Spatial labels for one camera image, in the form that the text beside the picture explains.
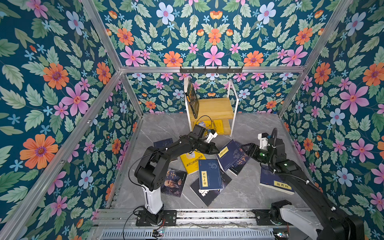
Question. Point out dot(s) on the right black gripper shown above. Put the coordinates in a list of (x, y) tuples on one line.
[(252, 146)]

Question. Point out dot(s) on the white wooden two-tier shelf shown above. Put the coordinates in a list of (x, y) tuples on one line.
[(224, 109)]

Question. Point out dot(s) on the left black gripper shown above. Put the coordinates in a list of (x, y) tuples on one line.
[(210, 149)]

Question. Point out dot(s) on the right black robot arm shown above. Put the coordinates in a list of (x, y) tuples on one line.
[(330, 222)]

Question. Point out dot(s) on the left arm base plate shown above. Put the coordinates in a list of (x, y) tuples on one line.
[(162, 218)]

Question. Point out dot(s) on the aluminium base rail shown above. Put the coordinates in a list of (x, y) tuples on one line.
[(185, 217)]

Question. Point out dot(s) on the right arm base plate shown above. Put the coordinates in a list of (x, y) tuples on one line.
[(263, 218)]

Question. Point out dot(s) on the yellow cartoon cover book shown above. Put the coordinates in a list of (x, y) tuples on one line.
[(191, 161)]

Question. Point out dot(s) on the dark portrait book front left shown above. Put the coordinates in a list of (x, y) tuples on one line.
[(174, 182)]

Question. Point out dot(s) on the dark portrait book right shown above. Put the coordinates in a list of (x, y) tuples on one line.
[(240, 163)]

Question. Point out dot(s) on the navy book far right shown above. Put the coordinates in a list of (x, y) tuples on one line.
[(272, 181)]

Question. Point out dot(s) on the navy book yellow label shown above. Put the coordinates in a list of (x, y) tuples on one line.
[(230, 154), (210, 175)]

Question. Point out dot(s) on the yellow book on lower shelf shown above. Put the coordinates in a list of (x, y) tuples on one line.
[(216, 125)]

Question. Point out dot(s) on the navy book far left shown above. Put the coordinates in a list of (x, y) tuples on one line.
[(163, 143)]

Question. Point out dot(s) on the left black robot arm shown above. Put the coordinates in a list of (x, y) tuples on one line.
[(152, 170)]

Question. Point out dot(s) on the black hook rail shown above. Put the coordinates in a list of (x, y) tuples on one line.
[(211, 70)]

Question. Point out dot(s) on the black book leaning on shelf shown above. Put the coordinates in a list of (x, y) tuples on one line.
[(192, 98)]

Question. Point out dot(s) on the black book white characters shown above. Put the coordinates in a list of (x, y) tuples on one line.
[(207, 197)]

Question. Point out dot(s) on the dark portrait book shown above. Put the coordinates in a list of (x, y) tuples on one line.
[(240, 163), (174, 182)]

